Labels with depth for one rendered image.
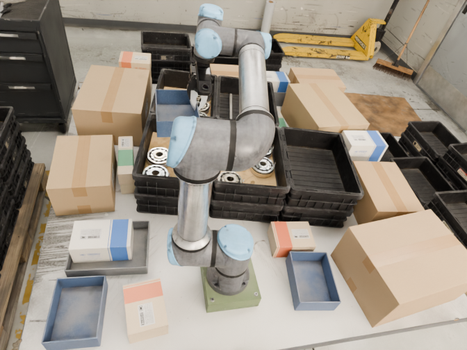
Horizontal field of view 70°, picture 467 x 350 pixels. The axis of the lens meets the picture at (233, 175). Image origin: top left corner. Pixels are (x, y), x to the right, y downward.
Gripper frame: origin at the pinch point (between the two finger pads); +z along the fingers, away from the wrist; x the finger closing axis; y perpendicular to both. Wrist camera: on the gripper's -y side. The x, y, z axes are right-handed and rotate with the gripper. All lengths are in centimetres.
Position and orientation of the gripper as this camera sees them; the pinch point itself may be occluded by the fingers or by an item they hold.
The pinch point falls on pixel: (197, 108)
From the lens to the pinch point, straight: 126.7
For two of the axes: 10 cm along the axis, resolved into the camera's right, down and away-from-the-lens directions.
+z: -2.1, 6.9, 6.9
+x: -9.6, -0.3, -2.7
